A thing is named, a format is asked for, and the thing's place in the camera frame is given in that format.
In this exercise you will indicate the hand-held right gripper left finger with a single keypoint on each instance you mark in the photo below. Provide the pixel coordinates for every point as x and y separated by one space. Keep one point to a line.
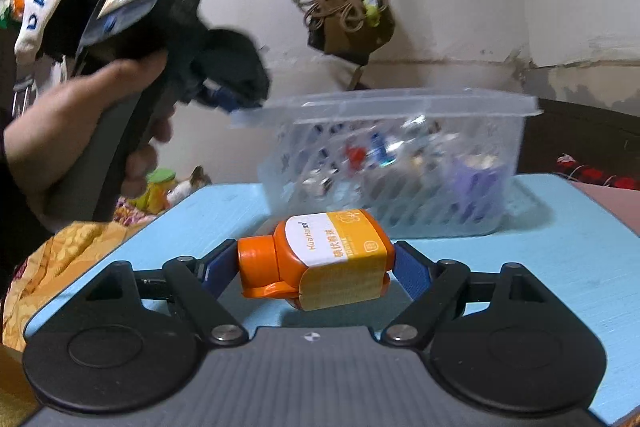
220 264

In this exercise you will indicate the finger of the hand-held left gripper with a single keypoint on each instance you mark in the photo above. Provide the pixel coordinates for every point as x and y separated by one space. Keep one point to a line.
227 99

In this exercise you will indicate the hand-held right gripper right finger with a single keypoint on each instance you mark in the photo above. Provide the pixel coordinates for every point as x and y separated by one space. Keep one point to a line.
407 272

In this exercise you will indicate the orange bottle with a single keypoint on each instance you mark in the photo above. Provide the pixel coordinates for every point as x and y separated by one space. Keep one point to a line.
330 257

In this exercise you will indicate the purple box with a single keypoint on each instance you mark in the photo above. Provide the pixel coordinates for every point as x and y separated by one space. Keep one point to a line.
475 184

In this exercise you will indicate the clear plastic basket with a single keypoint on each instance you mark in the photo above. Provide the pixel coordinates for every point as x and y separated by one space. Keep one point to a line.
400 107

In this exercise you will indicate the person's left forearm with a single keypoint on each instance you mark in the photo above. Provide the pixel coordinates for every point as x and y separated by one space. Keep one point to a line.
20 212

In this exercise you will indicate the person's left hand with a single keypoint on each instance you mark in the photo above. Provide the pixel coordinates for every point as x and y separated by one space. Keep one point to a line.
75 117

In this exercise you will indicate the pink snack bag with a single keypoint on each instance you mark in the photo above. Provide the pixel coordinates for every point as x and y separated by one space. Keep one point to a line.
192 182

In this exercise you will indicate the black hanging garment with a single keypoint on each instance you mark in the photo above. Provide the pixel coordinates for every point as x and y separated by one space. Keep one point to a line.
75 22

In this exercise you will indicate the green lidded container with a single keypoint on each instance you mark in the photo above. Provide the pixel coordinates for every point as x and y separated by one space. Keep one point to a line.
160 187

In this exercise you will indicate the brown hanging bag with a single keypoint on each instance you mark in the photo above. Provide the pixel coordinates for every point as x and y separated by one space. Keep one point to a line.
355 37

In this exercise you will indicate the orange printed blanket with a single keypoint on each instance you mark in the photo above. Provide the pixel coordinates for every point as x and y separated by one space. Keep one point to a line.
65 262

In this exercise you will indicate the red plaid blanket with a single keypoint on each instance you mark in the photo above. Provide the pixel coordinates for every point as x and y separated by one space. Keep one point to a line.
600 172

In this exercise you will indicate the pink pillow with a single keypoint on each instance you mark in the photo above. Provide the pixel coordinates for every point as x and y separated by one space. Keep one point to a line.
615 207

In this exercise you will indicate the dark wooden headboard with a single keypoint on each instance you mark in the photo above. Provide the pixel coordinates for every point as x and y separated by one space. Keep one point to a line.
590 127

